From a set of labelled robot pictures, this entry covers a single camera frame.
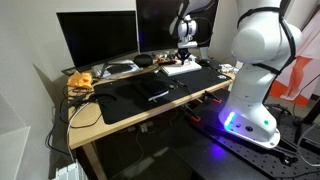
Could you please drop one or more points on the white radiator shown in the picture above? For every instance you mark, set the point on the white radiator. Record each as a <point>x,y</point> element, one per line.
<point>70,171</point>

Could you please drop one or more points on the wooden desk leg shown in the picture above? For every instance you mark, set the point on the wooden desk leg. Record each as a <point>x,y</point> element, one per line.
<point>93,160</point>

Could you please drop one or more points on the small round metal cap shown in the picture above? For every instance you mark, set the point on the small round metal cap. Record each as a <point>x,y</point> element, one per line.
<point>171,86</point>

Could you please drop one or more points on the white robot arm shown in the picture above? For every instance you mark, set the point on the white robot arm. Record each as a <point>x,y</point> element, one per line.
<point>256,43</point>

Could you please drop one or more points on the black desk mat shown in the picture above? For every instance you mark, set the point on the black desk mat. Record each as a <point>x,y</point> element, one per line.
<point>126,106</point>

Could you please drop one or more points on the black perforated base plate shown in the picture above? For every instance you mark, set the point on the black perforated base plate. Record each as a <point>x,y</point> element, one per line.
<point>240,156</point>

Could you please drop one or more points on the black tripod leg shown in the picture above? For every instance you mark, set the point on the black tripod leg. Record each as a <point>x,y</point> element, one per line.
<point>311,115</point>

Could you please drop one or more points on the grey power strip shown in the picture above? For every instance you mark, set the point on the grey power strip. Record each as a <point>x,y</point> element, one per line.
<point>145,126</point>

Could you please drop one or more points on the orange cloth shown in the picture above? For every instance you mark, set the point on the orange cloth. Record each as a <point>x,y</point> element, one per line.
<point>80,80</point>

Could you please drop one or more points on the black oval case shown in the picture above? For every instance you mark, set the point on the black oval case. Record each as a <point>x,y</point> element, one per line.
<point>143,60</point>

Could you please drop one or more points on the white power adapter box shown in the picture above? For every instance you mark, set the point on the white power adapter box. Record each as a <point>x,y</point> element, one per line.
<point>228,68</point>

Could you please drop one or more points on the black computer monitor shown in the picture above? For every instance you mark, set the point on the black computer monitor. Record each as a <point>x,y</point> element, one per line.
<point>156,26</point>
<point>100,36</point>

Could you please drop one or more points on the white keyboard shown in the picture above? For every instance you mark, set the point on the white keyboard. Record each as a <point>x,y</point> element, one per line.
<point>193,67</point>

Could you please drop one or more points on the grey monitor stand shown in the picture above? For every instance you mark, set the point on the grey monitor stand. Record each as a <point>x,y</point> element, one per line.
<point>203,53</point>

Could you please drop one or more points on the black pen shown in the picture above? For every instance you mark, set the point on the black pen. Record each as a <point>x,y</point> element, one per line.
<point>180,83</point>

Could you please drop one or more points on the clear plastic bag with papers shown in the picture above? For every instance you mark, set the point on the clear plastic bag with papers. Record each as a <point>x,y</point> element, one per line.
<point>116,69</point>

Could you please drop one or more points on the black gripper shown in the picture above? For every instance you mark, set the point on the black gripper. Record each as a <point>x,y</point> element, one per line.
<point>183,53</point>

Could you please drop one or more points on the black computer mouse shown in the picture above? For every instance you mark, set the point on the black computer mouse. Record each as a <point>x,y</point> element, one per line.
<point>204,62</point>

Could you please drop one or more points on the orange and white poster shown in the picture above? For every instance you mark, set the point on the orange and white poster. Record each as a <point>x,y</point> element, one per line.
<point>300,83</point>

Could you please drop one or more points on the pile of small colourful parts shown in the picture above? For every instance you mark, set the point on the pile of small colourful parts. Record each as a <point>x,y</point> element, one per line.
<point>163,60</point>

